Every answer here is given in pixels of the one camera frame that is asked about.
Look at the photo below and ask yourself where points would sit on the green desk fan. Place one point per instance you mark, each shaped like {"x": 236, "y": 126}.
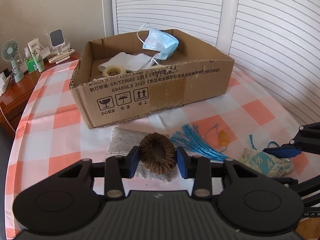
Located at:
{"x": 10, "y": 53}

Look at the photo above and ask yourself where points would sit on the white remote control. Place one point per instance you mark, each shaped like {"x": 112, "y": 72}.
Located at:
{"x": 60, "y": 57}

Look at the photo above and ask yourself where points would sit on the pink checkered tablecloth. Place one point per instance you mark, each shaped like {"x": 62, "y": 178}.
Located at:
{"x": 70, "y": 117}

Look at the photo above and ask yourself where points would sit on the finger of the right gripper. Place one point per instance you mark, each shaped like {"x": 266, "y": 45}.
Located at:
{"x": 307, "y": 138}
{"x": 284, "y": 151}

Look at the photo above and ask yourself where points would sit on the white curved frame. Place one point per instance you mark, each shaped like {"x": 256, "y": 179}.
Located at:
{"x": 227, "y": 23}

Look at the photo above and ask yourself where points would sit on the blue tassel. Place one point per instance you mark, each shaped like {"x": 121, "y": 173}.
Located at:
{"x": 190, "y": 140}

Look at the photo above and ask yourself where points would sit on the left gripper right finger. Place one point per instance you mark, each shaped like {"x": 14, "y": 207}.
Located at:
{"x": 197, "y": 168}

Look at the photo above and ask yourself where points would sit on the cream scrunchie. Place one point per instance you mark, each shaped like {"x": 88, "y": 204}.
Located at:
{"x": 113, "y": 70}

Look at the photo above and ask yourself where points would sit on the brown scrunchie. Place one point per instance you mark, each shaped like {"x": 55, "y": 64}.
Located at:
{"x": 157, "y": 153}

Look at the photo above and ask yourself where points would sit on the phone stand mirror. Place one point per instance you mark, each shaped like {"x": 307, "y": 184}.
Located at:
{"x": 57, "y": 40}

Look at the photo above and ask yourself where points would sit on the wooden nightstand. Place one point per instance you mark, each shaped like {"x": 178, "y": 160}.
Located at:
{"x": 14, "y": 101}

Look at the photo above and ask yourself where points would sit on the white paper towel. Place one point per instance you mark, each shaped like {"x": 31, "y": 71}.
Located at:
{"x": 128, "y": 62}

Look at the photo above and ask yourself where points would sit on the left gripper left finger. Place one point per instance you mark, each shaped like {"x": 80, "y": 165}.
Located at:
{"x": 117, "y": 168}

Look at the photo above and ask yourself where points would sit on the cardboard box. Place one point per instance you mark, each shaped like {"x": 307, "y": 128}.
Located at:
{"x": 196, "y": 71}

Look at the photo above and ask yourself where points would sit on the green box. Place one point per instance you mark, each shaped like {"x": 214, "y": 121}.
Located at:
{"x": 30, "y": 64}

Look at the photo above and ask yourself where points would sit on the white power strip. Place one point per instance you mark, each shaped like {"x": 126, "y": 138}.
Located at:
{"x": 4, "y": 82}

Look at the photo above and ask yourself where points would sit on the floral sachet pouch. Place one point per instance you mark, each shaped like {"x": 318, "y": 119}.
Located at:
{"x": 260, "y": 161}

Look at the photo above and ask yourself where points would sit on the green tube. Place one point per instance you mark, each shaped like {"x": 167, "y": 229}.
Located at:
{"x": 35, "y": 50}

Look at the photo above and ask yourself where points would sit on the blue surgical mask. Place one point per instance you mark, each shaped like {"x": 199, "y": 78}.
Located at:
{"x": 163, "y": 43}

